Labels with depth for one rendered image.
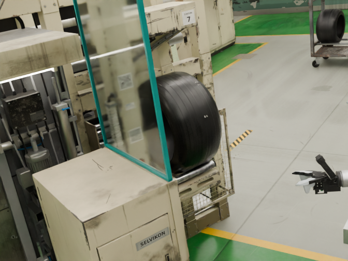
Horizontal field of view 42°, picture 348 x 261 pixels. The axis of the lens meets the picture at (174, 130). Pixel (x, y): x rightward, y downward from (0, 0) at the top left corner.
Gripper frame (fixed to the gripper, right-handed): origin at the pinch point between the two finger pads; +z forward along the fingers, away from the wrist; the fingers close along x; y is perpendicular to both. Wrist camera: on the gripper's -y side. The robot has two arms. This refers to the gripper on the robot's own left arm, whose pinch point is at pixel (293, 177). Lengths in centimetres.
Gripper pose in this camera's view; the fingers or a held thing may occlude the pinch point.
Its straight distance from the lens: 210.9
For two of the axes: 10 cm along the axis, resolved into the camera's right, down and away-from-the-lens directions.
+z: -9.8, 0.9, 1.7
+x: 1.4, -2.5, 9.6
